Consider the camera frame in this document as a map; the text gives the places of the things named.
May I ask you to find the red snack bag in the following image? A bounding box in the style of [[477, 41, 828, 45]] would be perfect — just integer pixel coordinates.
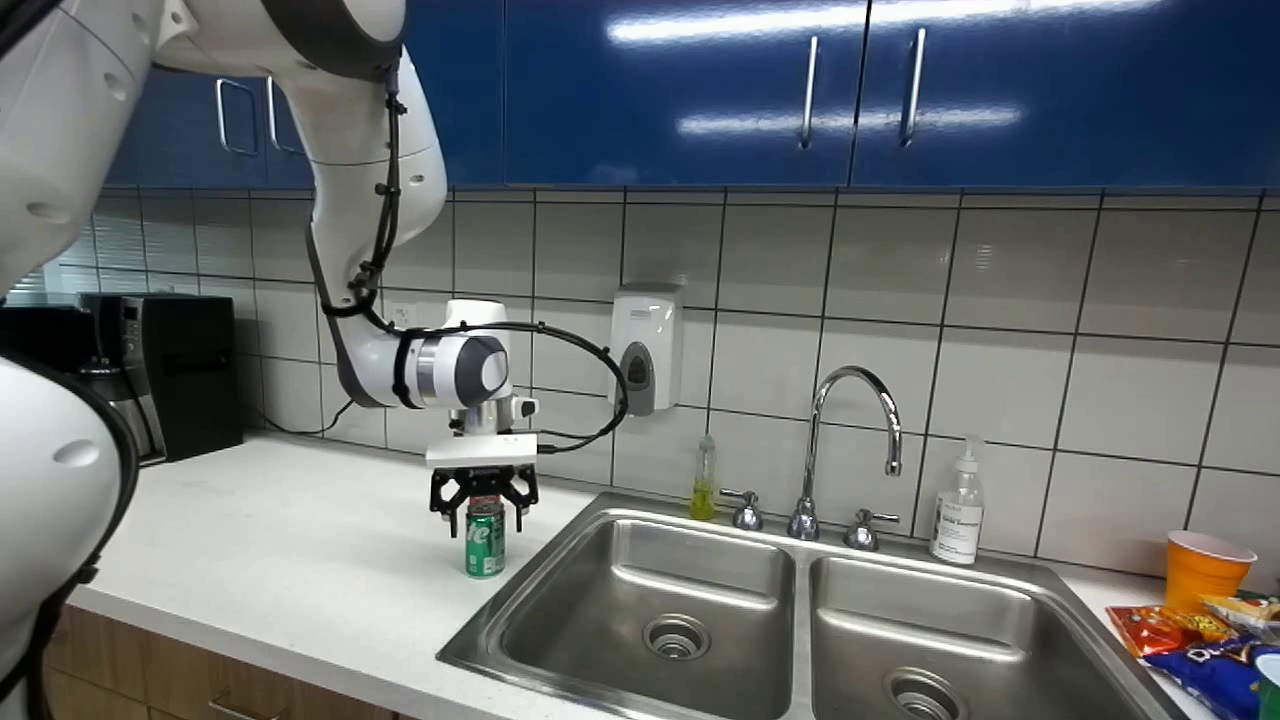
[[1102, 599, 1235, 661]]

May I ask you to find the clear pump soap bottle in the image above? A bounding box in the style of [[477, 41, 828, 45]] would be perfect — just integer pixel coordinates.
[[926, 435, 986, 567]]

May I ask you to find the chrome gooseneck faucet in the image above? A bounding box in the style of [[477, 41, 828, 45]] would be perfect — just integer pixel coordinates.
[[782, 360, 909, 543]]

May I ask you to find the white wall soap dispenser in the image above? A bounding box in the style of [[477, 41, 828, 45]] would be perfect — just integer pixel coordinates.
[[608, 290, 681, 419]]

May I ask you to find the blue cabinet door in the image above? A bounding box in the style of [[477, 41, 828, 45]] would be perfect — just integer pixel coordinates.
[[98, 59, 269, 198], [510, 0, 867, 198], [851, 0, 1280, 201], [261, 0, 520, 194]]

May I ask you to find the chrome faucet knob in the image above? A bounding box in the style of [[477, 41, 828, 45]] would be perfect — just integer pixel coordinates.
[[725, 488, 771, 535], [841, 503, 892, 557]]

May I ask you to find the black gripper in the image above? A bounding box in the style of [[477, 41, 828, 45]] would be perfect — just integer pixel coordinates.
[[425, 463, 543, 540]]

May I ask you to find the black coffee maker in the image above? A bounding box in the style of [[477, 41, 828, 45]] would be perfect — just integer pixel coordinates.
[[0, 293, 247, 473]]

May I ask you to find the silver cabinet door handle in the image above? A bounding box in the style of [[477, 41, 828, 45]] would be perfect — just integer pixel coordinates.
[[213, 74, 256, 155], [900, 26, 926, 151], [794, 31, 825, 151], [261, 67, 305, 151]]

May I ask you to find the wooden base cabinet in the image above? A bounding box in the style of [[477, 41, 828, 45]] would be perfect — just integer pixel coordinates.
[[36, 605, 402, 720]]

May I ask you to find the stainless steel double sink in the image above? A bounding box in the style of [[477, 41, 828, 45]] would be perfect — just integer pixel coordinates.
[[436, 488, 1193, 720]]

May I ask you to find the orange plastic cup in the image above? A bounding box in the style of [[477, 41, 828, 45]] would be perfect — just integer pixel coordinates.
[[1159, 530, 1259, 632]]

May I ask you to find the green plastic cup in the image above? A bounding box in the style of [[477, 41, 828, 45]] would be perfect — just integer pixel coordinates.
[[1250, 648, 1280, 720]]

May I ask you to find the green dish soap bottle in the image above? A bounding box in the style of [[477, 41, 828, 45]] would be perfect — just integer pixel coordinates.
[[683, 431, 725, 523]]

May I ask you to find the green soda can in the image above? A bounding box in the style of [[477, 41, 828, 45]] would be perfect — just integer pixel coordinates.
[[461, 494, 508, 580]]

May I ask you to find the black power cord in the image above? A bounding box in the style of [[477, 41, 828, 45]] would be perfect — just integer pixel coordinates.
[[242, 396, 352, 442]]

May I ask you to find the yellow snack bag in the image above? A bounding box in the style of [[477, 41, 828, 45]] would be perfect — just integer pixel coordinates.
[[1196, 588, 1280, 639]]

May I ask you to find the blue snack bag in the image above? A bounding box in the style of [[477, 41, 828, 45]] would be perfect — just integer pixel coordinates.
[[1139, 637, 1280, 720]]

